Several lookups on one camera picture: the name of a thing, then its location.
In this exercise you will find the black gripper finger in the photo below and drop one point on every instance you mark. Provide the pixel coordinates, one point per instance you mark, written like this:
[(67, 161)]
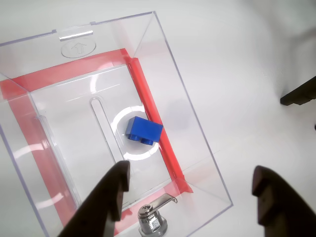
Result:
[(281, 207), (98, 202)]

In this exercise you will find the silver metal cam lock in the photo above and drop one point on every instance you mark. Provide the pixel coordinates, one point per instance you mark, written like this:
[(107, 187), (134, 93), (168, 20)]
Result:
[(151, 219)]

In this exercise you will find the blue lego brick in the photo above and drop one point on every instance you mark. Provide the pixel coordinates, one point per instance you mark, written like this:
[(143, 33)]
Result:
[(144, 129)]

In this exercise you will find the transparent plastic box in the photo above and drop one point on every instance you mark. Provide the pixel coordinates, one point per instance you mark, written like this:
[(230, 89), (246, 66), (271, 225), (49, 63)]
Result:
[(74, 111)]

